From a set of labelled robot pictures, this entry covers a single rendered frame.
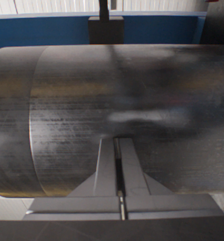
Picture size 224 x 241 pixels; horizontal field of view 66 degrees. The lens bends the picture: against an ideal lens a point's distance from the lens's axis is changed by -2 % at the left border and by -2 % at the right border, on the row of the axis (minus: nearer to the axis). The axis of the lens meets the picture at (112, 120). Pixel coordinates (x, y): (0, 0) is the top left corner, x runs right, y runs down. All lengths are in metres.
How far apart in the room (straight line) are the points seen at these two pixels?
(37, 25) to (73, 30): 0.11
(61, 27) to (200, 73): 0.49
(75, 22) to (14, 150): 0.48
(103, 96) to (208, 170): 0.13
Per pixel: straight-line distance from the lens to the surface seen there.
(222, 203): 0.66
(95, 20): 0.51
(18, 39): 0.67
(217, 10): 0.54
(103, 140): 0.15
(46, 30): 0.63
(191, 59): 0.21
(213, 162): 0.20
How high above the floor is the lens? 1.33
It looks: 1 degrees down
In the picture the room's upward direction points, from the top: 91 degrees counter-clockwise
